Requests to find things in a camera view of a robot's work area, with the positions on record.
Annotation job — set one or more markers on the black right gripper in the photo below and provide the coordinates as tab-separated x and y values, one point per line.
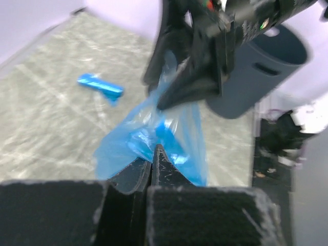
218	31

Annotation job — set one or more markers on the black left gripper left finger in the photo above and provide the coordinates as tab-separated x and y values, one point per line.
77	212

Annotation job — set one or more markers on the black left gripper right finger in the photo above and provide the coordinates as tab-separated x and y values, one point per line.
191	215

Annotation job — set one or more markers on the dark blue trash bin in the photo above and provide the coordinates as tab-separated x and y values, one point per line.
260	66

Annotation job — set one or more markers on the blue detached trash bag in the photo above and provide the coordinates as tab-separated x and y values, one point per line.
178	130

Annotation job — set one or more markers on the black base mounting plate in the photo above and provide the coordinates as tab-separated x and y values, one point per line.
268	173

